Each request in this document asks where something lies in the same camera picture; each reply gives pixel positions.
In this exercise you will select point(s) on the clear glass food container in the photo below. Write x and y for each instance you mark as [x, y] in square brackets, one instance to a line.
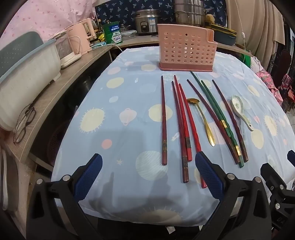
[129, 34]

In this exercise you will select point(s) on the green product box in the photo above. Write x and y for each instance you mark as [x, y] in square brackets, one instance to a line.
[113, 32]

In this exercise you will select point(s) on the pink perforated utensil holder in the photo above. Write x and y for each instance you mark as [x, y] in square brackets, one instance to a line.
[186, 46]

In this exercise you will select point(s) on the blue tissue pack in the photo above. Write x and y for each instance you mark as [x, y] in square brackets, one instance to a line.
[98, 45]

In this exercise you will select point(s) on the silver rice cooker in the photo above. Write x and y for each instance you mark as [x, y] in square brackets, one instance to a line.
[147, 22]

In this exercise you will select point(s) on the pink electric kettle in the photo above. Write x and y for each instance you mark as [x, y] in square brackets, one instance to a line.
[80, 37]

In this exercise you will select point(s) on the blue printed tablecloth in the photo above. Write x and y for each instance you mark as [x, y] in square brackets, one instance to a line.
[129, 97]

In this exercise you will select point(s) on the dark wooden chair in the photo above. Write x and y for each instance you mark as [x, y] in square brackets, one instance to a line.
[282, 62]

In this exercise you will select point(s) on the pink dotted cloth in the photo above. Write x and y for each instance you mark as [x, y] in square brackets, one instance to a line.
[46, 18]

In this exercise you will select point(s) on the dark framed eyeglasses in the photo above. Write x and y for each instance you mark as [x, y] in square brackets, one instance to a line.
[24, 125]

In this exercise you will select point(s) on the wooden corner shelf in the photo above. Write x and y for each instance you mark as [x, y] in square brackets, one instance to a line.
[46, 99]

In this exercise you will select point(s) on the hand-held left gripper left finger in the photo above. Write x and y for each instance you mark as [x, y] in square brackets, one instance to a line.
[88, 177]

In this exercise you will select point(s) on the blue yellow lunch box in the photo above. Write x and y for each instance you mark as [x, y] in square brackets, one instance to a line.
[224, 34]

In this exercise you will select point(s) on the white ceramic soup spoon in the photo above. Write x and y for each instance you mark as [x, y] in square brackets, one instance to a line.
[238, 107]

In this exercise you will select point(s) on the white dish bin teal lid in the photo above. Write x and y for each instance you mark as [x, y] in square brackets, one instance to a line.
[25, 73]

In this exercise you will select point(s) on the beige curtain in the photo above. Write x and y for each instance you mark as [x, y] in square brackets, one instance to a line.
[258, 27]

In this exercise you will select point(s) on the white glass electric cooker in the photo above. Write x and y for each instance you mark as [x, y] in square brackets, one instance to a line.
[65, 49]

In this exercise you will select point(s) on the gold metal spoon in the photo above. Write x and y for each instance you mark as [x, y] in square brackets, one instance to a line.
[208, 131]

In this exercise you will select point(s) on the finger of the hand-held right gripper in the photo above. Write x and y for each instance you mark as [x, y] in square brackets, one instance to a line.
[291, 155]
[273, 174]

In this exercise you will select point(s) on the pink floral cloth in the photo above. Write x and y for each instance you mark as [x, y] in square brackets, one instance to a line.
[268, 80]

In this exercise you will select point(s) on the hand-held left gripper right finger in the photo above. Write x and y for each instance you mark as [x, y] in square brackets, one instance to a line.
[208, 175]

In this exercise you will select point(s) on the dark red chopstick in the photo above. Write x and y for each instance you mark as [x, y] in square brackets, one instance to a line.
[163, 120]
[210, 115]
[230, 115]
[178, 129]

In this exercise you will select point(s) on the green chopstick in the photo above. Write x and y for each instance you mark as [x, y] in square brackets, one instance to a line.
[215, 101]
[213, 108]

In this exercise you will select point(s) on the navy leaf print cloth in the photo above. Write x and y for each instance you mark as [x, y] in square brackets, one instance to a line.
[129, 10]

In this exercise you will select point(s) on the stainless steel steamer pot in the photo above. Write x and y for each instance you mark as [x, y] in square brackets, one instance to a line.
[189, 12]

